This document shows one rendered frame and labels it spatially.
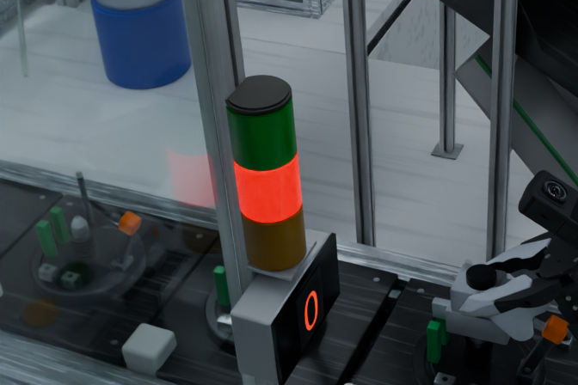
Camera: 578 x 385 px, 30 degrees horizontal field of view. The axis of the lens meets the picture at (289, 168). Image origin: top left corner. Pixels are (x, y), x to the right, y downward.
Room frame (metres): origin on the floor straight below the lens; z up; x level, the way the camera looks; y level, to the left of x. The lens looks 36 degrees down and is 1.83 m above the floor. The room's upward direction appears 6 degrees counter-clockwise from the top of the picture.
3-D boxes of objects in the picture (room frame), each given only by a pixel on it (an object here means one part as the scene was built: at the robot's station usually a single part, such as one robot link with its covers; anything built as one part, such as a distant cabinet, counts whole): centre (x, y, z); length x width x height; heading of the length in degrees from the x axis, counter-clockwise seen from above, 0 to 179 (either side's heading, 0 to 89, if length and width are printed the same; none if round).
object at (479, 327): (0.79, -0.17, 1.08); 0.08 x 0.04 x 0.07; 61
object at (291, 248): (0.68, 0.02, 1.28); 0.05 x 0.05 x 0.05
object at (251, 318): (0.68, 0.02, 1.29); 0.12 x 0.05 x 0.25; 151
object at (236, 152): (0.68, 0.02, 1.38); 0.05 x 0.05 x 0.05
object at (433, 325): (0.80, -0.13, 1.01); 0.01 x 0.01 x 0.05; 61
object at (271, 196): (0.68, 0.02, 1.33); 0.05 x 0.05 x 0.05
